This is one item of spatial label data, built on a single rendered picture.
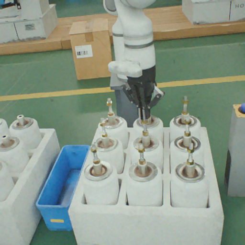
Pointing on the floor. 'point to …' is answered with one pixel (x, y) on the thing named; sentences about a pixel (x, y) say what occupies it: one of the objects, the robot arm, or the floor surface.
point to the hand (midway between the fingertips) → (143, 113)
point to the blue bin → (62, 187)
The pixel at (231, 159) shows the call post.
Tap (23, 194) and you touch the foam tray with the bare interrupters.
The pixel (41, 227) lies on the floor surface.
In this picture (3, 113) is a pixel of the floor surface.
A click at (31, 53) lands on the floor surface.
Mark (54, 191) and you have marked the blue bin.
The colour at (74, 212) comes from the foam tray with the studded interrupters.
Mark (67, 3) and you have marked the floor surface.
